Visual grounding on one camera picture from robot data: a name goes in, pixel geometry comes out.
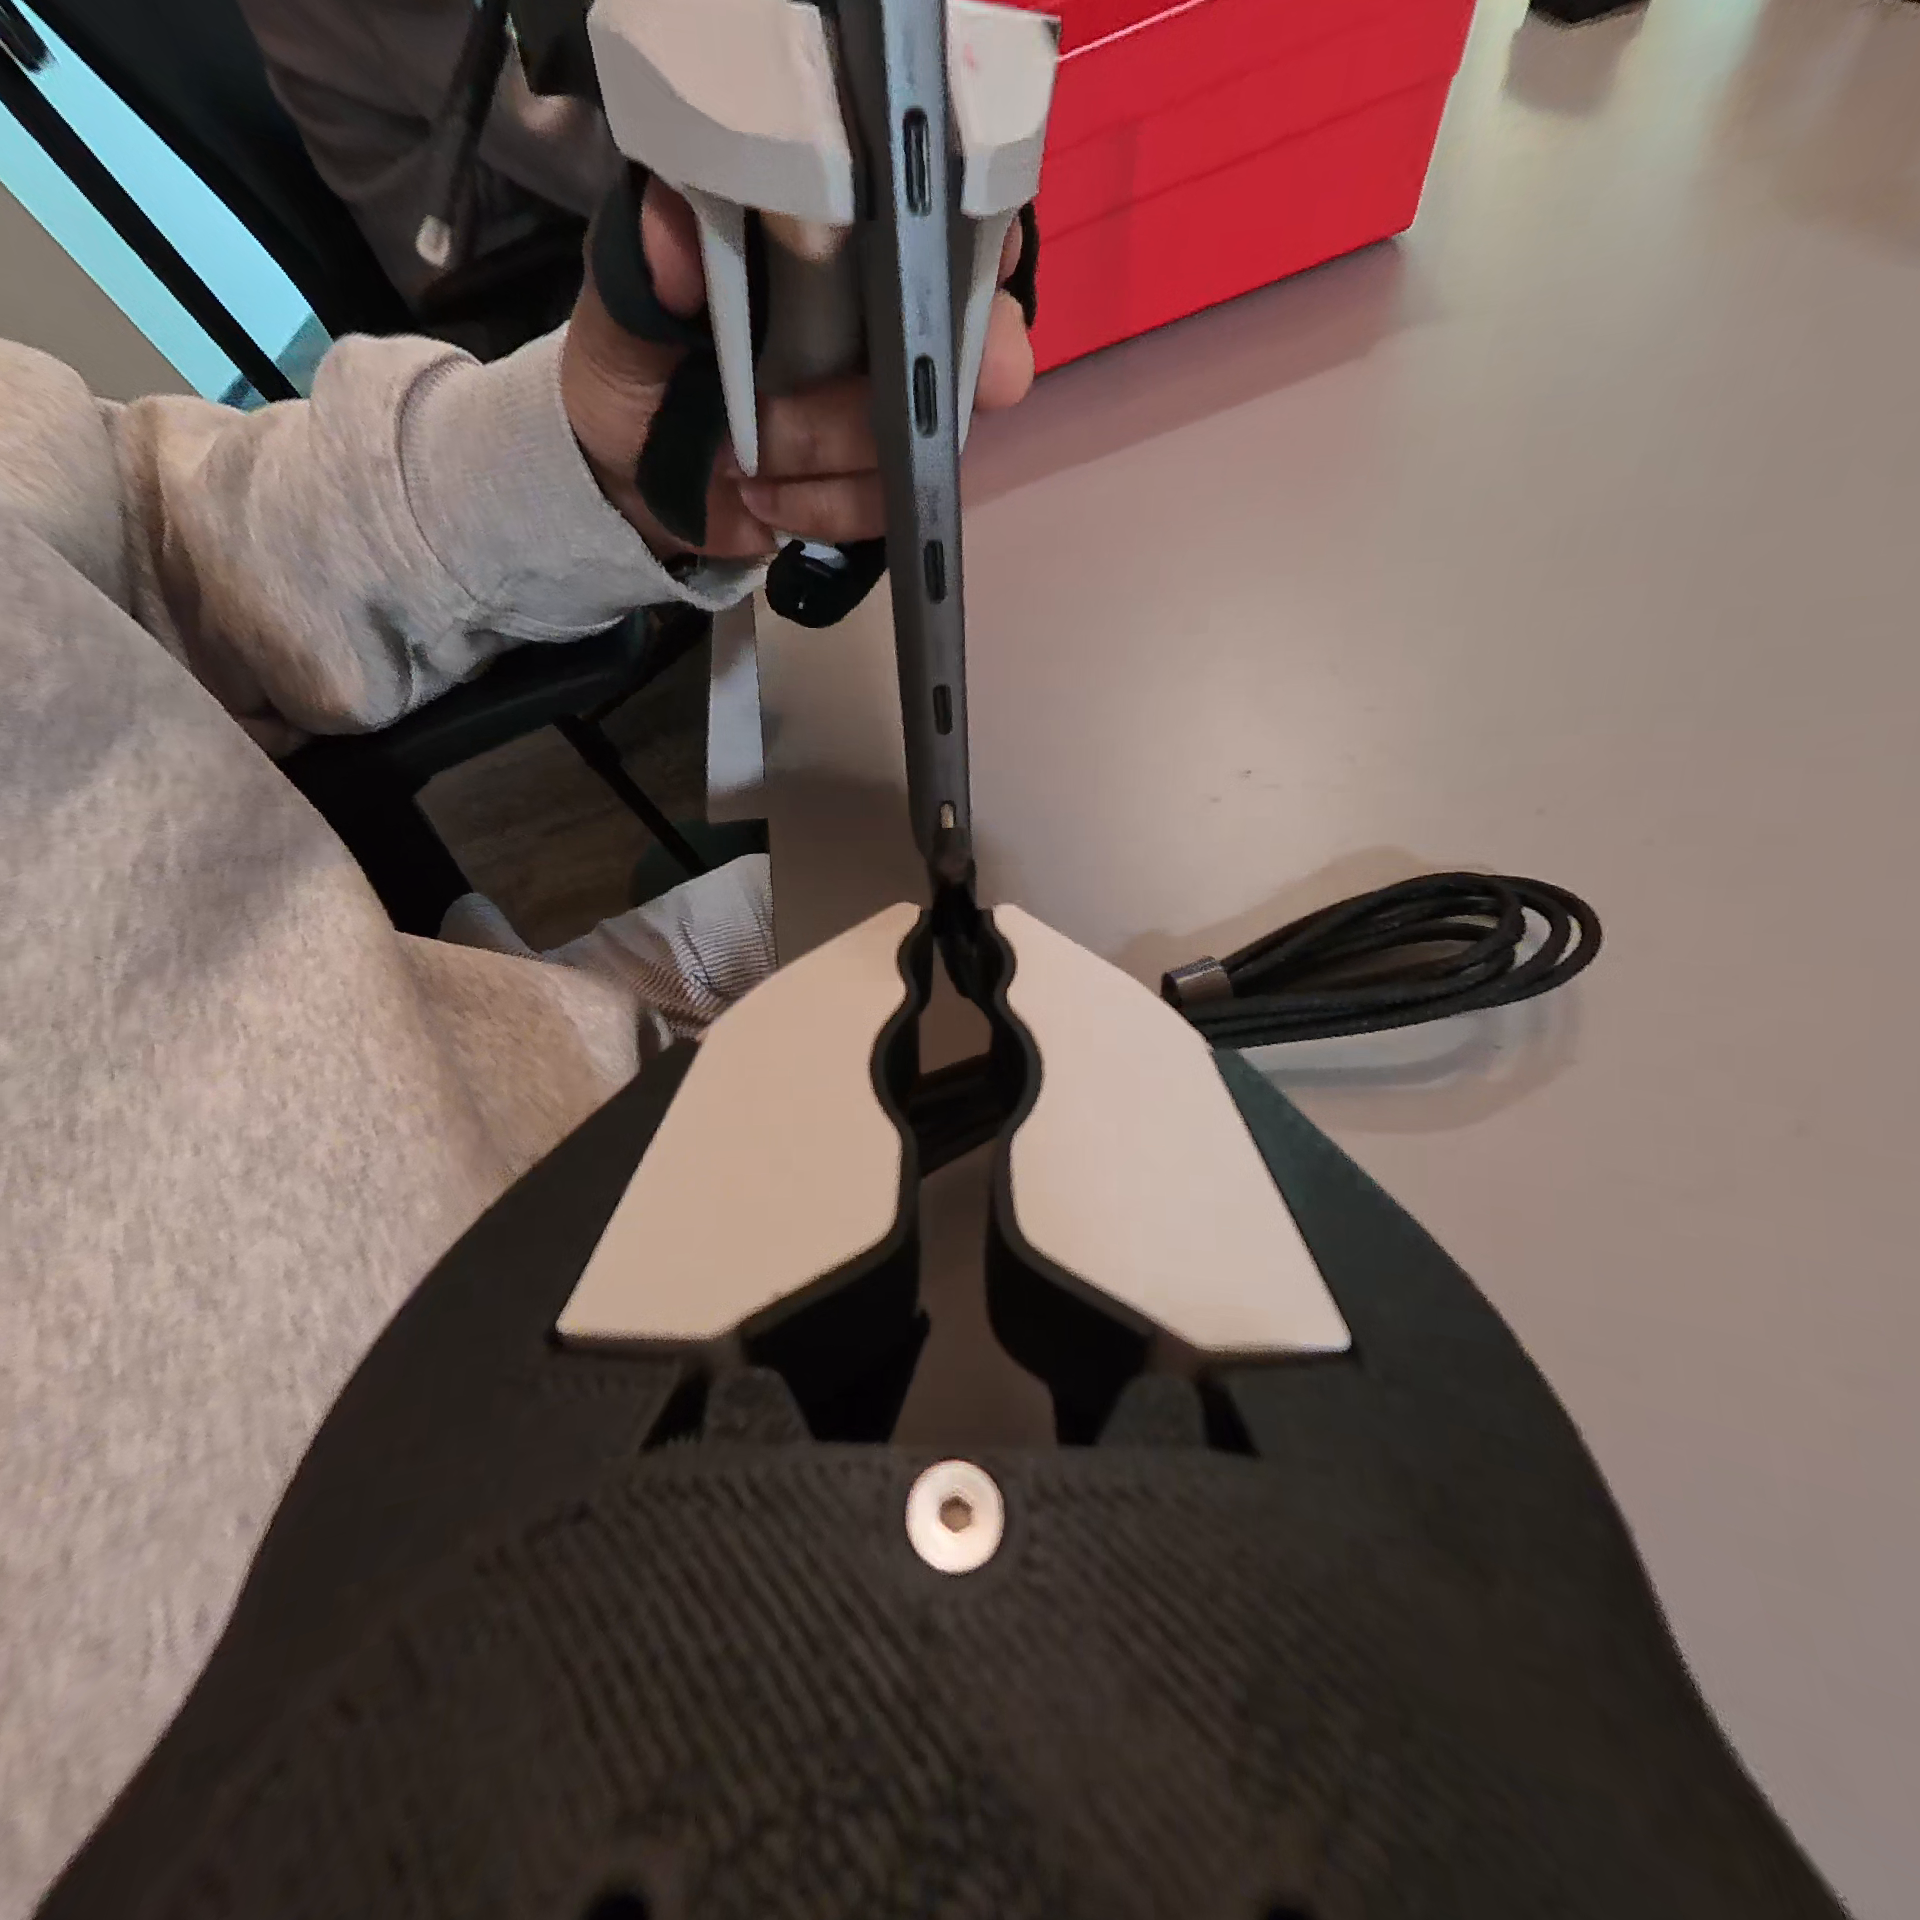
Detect person's grey sweatshirt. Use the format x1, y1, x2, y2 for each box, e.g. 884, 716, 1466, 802
0, 526, 704, 1920

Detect black braided cable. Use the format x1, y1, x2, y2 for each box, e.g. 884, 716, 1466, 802
899, 819, 1606, 1192

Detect person's left forearm grey sleeve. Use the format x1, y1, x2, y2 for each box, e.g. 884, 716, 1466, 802
0, 330, 765, 760

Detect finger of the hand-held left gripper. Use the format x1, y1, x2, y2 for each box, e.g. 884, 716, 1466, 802
590, 0, 866, 475
945, 0, 1057, 380

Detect person's beige trousers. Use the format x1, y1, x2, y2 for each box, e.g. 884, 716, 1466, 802
447, 859, 779, 1036

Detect person's left hand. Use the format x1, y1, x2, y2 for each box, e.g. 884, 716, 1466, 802
561, 171, 1039, 566

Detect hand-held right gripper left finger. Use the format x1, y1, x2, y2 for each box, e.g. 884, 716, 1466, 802
558, 897, 928, 1342

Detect black office chair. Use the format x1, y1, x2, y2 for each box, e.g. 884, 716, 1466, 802
278, 597, 772, 936

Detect red plastic bin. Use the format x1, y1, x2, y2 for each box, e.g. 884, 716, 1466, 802
1030, 0, 1484, 374

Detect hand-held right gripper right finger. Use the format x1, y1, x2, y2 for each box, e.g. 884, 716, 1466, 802
992, 905, 1353, 1371

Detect black hub cable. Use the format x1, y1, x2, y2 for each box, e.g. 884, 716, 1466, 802
410, 0, 508, 271

